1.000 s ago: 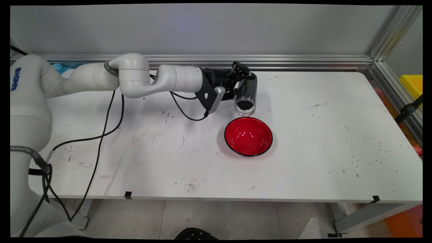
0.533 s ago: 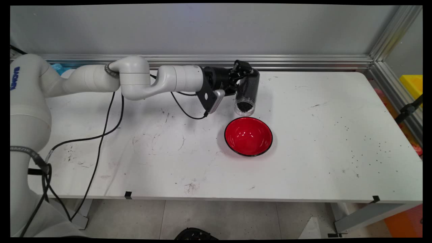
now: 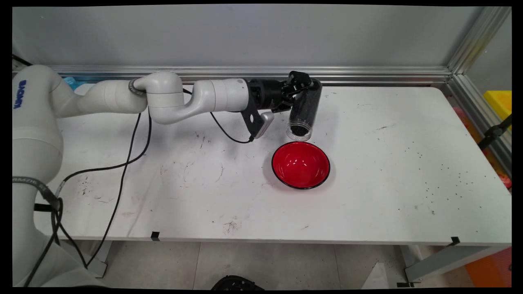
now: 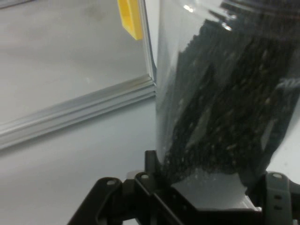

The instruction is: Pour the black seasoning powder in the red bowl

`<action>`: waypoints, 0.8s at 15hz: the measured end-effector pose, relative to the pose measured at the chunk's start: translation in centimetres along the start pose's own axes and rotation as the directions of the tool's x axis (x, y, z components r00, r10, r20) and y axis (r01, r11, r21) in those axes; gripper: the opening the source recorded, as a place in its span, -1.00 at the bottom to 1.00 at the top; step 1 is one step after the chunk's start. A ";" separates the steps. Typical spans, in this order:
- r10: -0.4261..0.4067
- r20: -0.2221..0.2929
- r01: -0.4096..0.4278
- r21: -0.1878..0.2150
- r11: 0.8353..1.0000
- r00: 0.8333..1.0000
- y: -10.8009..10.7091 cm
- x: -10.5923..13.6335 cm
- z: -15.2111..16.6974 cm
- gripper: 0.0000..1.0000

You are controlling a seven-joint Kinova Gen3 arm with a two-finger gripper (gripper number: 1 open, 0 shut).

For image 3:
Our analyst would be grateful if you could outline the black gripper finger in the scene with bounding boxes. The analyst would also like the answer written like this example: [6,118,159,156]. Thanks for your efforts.
[272,100,294,114]
[282,71,313,98]

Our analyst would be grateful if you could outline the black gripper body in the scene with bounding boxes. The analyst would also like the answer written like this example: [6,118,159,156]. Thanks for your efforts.
[247,78,291,112]

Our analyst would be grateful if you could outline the clear plastic jar black seeds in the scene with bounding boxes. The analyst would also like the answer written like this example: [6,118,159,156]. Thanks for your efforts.
[285,78,323,142]

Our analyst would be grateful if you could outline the red bowl black rim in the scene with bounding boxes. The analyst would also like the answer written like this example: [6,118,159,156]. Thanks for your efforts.
[271,141,331,190]

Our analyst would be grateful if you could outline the black round floor object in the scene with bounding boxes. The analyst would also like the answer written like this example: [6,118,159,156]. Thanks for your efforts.
[210,275,265,291]

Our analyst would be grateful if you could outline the blue crumpled cloth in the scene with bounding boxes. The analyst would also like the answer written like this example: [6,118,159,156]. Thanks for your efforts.
[61,76,88,91]

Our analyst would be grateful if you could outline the yellow box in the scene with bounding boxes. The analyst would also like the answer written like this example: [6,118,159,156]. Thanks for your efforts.
[484,90,512,121]

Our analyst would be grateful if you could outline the grey table leg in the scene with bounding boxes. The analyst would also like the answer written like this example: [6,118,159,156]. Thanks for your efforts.
[402,244,511,283]
[61,240,113,278]

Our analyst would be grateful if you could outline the orange floor bin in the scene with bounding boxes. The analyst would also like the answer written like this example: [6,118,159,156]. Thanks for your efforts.
[466,247,512,286]

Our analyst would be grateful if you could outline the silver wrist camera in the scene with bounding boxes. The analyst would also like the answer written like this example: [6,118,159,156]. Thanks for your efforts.
[255,111,275,139]

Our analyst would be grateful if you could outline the long aluminium frame rail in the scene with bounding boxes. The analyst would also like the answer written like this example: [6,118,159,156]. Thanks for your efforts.
[12,65,452,86]

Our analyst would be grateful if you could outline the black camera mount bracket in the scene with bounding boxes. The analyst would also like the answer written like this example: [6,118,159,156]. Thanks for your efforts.
[240,98,262,137]

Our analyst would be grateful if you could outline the black velcro strap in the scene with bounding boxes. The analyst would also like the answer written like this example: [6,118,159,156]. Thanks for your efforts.
[128,78,147,97]

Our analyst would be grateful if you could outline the black cable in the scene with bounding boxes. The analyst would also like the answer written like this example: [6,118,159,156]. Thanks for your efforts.
[53,112,152,200]
[25,88,255,286]

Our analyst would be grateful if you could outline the short aluminium frame rail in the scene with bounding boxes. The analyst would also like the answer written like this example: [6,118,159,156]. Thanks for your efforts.
[443,73,512,178]

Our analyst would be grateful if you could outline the aluminium frame post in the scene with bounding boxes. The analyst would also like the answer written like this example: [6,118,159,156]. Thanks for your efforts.
[447,6,511,76]

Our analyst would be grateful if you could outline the black clamp handle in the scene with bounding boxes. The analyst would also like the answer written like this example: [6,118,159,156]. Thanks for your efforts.
[478,114,512,151]

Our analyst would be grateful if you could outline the grey printed strap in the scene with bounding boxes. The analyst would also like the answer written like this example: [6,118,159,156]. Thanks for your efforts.
[12,176,62,213]

